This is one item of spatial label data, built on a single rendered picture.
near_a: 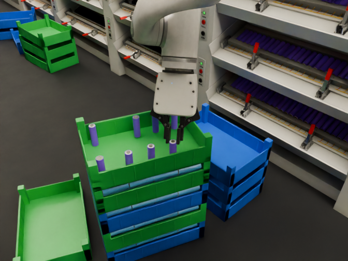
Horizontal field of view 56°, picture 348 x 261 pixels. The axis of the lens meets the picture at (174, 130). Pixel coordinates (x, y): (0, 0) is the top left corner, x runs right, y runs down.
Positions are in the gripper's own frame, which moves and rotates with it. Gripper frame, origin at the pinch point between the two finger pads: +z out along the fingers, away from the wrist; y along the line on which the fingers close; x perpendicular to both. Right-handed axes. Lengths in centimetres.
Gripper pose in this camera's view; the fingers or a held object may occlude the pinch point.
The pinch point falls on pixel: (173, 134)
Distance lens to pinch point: 80.1
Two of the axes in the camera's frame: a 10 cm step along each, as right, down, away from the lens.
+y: 9.9, 0.9, -1.2
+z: -0.7, 9.8, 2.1
